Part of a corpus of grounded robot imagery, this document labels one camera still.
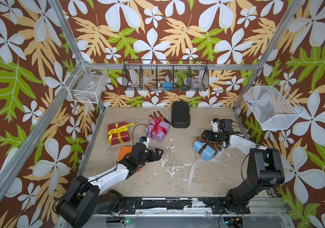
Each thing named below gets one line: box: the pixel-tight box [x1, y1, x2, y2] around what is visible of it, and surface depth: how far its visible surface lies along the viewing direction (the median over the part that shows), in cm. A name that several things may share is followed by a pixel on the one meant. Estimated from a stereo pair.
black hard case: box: [171, 101, 191, 129], surface depth 110 cm
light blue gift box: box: [192, 140, 218, 162], surface depth 90 cm
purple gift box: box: [145, 119, 171, 143], surface depth 100 cm
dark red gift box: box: [107, 121, 131, 146], surface depth 98 cm
